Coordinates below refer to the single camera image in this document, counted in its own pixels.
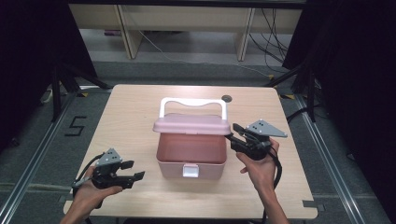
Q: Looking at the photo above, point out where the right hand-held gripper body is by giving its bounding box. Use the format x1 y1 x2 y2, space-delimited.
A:
236 119 288 161

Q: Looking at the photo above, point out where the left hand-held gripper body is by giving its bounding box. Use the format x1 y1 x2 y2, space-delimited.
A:
92 147 127 190

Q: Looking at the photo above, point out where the pink storage box white handle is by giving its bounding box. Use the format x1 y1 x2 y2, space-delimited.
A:
152 97 233 180

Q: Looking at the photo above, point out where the person's right hand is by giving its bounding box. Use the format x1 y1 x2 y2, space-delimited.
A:
235 138 280 196

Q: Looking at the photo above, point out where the person's left hand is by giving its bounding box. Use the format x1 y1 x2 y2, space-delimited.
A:
73 166 124 215

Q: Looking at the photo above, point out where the black metal stand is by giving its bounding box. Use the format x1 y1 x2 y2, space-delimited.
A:
50 63 112 123
264 63 318 123

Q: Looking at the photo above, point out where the black curtain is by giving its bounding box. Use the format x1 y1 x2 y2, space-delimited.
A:
0 0 99 155
281 0 396 217

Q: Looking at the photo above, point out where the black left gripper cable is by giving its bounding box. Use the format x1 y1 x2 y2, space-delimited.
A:
71 152 106 224

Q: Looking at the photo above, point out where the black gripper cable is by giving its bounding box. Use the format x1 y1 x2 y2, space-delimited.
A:
262 146 283 224
71 152 106 224

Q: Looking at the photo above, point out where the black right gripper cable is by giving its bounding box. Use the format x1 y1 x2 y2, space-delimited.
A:
262 146 283 224

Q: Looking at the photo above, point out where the aluminium floor rail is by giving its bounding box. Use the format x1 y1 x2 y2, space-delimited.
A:
0 91 78 224
293 92 364 224

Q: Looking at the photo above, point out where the bundle of black cables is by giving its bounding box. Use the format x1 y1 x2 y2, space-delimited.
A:
247 7 291 65

